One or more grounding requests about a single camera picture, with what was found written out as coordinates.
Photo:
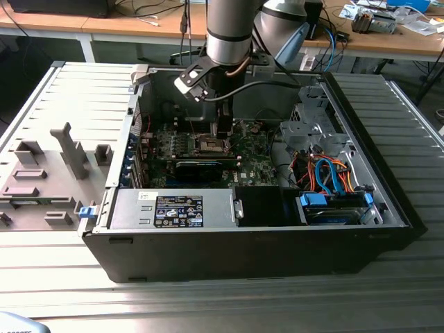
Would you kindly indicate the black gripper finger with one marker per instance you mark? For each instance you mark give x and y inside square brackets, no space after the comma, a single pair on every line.
[225,121]

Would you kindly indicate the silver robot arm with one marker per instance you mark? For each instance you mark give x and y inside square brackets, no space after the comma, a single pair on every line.
[229,27]

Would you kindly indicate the CPU socket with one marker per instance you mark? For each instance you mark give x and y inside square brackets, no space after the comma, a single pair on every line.
[206,146]

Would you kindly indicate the CPU cooler heat sink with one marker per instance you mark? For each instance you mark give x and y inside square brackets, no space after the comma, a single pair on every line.
[373,22]

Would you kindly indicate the green motherboard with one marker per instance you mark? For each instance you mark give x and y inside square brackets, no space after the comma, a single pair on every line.
[256,163]

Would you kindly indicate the black graphics card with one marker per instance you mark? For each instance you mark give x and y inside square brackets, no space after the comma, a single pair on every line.
[197,171]

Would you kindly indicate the grey metal disk bay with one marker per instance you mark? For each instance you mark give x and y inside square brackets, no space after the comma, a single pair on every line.
[301,132]

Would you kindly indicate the small white box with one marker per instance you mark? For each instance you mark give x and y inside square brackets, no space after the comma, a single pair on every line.
[307,63]

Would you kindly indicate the grey power supply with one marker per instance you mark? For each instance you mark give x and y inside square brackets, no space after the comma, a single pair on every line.
[132,208]

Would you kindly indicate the wooden desk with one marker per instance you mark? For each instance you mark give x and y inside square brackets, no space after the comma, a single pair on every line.
[381,43]
[104,26]

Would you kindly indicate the black and grey PC case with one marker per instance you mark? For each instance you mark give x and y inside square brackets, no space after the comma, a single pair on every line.
[208,256]

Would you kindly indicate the hard disk in blue carrier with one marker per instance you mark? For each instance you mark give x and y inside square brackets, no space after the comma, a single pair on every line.
[329,216]

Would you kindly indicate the blue plastic clip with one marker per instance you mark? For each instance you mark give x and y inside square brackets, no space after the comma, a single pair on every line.
[86,212]

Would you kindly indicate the grey parts rack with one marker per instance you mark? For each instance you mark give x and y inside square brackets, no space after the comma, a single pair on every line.
[52,163]

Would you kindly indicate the black flat box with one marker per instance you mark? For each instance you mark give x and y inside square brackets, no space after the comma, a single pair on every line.
[59,7]

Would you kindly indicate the blue box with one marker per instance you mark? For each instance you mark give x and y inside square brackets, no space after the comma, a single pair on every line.
[409,2]

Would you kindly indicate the grey rounded device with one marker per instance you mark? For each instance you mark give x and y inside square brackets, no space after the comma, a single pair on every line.
[17,324]

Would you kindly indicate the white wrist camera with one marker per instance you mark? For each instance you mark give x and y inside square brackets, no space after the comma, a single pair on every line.
[184,85]

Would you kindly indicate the small grey wrist camera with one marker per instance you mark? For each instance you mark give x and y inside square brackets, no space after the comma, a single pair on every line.
[263,71]

